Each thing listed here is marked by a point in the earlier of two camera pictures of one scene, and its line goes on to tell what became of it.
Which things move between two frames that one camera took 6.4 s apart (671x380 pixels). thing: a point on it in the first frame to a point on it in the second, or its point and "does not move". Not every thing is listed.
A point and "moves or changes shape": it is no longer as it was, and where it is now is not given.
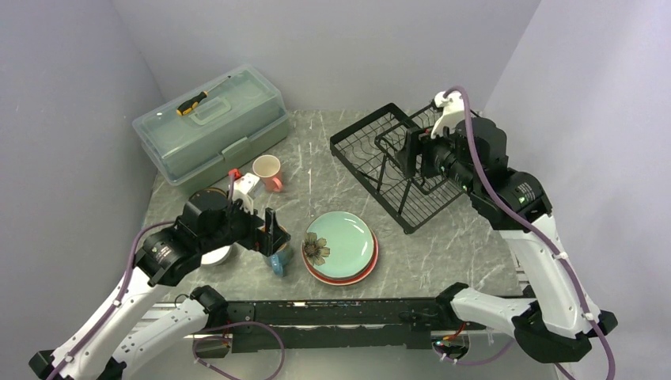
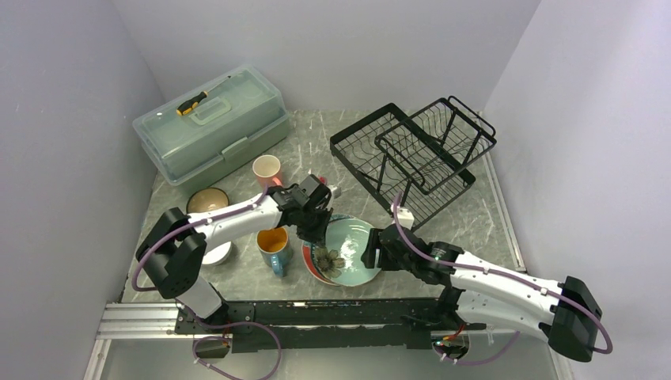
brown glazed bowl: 210,199 does not move
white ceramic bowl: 216,256 does not move
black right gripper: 406,155 to 369,256
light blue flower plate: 339,244 moves or changes shape
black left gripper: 267,240 to 318,236
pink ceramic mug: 267,168 does not move
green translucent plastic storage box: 240,119 does not move
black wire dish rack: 369,146 does not move
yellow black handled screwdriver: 193,104 does not move
